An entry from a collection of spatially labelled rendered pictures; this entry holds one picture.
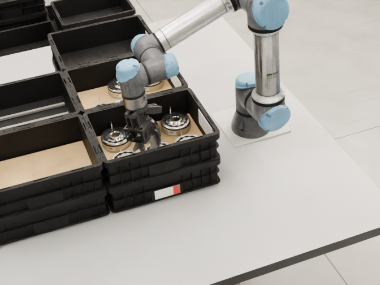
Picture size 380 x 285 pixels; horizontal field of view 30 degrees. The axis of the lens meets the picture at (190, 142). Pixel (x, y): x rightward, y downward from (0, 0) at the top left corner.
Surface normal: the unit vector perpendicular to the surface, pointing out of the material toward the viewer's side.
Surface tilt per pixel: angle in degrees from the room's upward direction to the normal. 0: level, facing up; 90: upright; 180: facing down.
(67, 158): 0
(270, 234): 0
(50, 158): 0
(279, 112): 97
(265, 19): 82
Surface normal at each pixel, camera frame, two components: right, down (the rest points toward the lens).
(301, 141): -0.04, -0.78
